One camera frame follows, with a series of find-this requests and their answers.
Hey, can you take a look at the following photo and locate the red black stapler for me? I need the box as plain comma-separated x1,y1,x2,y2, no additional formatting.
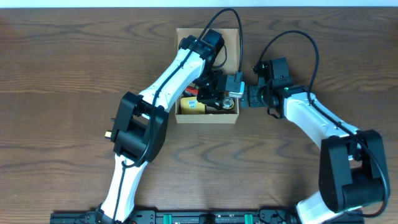
184,86,198,96

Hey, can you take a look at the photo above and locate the yellow sticky note pad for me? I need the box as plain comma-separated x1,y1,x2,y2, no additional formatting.
180,96,206,114

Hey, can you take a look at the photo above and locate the brown cardboard box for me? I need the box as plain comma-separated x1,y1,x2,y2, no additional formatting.
174,28,240,124

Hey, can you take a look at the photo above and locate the correction tape dispenser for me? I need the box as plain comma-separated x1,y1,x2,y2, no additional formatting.
223,96,235,110

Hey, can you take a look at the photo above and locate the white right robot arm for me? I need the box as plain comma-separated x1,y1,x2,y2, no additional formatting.
241,77,390,223

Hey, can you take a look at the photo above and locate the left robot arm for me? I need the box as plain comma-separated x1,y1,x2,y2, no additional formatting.
96,29,224,223

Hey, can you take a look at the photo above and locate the yellow highlighter marker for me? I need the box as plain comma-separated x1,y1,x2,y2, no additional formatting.
104,131,111,139

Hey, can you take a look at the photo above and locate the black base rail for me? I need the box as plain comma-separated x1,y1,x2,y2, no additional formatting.
49,209,364,224

